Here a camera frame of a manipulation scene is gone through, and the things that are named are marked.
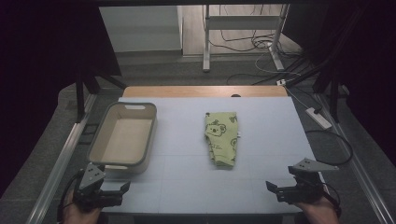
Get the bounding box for beige storage basket grey rim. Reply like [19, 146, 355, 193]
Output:
[87, 102, 158, 175]

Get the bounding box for dark curtain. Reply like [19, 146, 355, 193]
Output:
[0, 0, 122, 200]
[283, 0, 396, 166]

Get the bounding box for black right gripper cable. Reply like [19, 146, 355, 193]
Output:
[321, 182, 343, 217]

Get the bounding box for person's left hand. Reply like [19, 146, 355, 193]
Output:
[64, 190, 102, 224]

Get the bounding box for person's right hand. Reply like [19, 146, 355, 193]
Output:
[293, 197, 340, 224]

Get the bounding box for white table mat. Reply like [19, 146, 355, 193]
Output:
[99, 96, 337, 216]

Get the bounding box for green koala print pants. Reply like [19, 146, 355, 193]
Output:
[204, 111, 240, 169]

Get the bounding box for wooden table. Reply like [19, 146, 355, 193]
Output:
[122, 85, 289, 99]

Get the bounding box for tangle of floor cables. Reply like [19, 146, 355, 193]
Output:
[208, 4, 304, 87]

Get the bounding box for white metal desk frame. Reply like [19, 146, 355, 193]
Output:
[202, 3, 290, 73]

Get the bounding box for thin white cable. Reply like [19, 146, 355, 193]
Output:
[284, 86, 312, 110]

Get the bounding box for aluminium floor rail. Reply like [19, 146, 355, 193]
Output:
[314, 92, 396, 224]
[26, 92, 97, 224]

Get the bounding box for black metal stand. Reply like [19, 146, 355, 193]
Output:
[74, 71, 127, 124]
[284, 3, 372, 124]

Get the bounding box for white power strip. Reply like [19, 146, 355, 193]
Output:
[304, 106, 333, 131]

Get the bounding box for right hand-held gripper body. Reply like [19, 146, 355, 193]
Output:
[276, 158, 340, 204]

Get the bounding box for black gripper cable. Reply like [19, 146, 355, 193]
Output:
[56, 172, 84, 222]
[321, 182, 343, 217]

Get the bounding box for black looped floor cable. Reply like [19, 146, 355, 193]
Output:
[304, 130, 354, 166]

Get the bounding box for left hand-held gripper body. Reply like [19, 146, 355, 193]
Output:
[73, 161, 123, 212]

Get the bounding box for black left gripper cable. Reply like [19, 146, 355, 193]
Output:
[56, 172, 84, 222]

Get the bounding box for white cabinet panel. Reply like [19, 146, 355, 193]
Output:
[98, 5, 183, 53]

